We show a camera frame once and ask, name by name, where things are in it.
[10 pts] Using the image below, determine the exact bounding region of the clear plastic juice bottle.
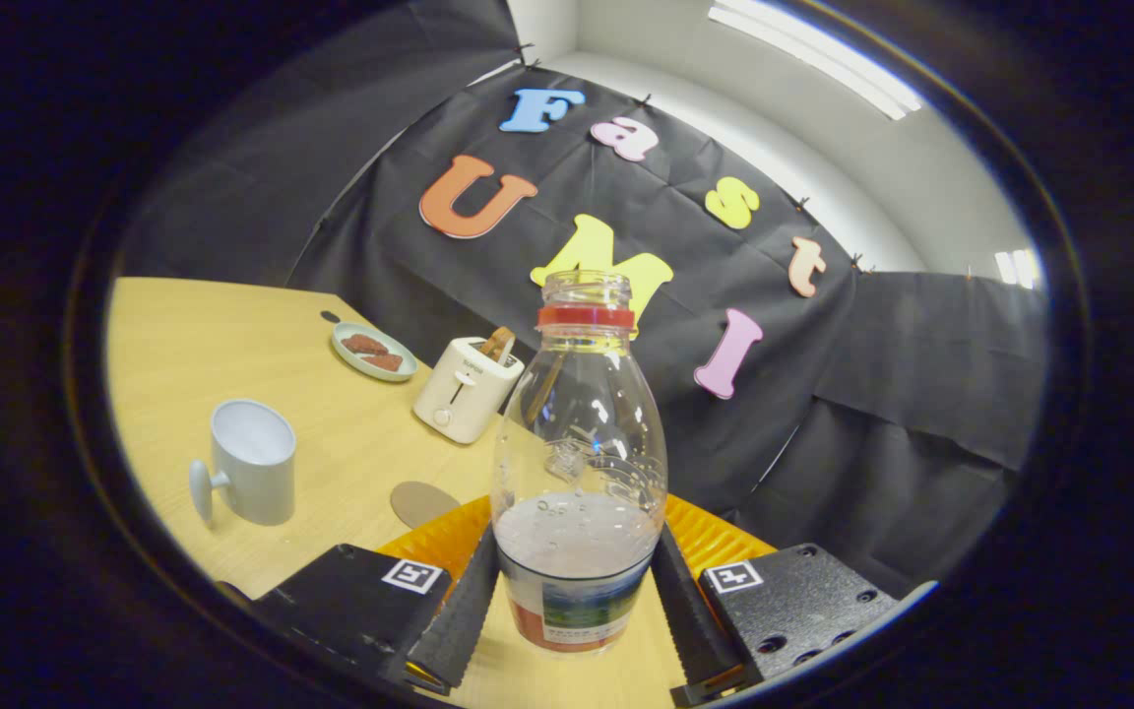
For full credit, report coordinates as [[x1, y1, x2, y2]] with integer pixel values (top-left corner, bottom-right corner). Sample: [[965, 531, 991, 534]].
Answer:
[[490, 271, 668, 656]]

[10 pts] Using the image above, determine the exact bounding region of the wooden table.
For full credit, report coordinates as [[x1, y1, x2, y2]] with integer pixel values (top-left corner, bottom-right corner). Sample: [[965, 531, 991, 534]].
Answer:
[[106, 277, 716, 708]]

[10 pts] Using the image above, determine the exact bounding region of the light green plate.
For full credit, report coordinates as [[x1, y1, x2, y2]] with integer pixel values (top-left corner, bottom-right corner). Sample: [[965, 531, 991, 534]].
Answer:
[[332, 322, 418, 383]]

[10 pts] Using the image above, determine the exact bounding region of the small ceiling light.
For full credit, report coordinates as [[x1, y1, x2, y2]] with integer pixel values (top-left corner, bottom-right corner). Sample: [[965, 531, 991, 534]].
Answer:
[[995, 249, 1040, 289]]

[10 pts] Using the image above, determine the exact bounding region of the white toaster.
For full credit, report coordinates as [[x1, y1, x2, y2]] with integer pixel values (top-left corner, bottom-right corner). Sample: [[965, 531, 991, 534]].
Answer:
[[412, 337, 526, 445]]

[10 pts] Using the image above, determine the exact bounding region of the brown round coaster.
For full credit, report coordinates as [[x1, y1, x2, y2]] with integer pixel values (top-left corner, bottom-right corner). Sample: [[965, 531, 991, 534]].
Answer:
[[390, 481, 462, 530]]

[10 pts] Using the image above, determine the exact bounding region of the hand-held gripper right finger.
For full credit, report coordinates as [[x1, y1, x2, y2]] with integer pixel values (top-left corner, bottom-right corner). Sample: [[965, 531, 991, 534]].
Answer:
[[651, 495, 940, 708]]

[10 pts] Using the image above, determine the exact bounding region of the light blue cup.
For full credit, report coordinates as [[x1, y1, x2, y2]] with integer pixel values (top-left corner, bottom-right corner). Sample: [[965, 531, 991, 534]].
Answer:
[[189, 399, 297, 528]]

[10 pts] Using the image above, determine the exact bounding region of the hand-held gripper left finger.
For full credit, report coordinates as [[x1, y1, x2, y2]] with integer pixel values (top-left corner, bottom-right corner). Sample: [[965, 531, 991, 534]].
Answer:
[[218, 495, 501, 695]]

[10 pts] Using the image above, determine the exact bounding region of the black backdrop cloth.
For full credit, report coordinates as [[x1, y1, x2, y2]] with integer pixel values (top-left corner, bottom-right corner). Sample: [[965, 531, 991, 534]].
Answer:
[[119, 0, 1050, 597]]

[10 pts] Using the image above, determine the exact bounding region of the long ceiling light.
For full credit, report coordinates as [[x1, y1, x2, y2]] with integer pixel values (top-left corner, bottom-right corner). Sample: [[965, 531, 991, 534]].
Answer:
[[707, 0, 922, 121]]

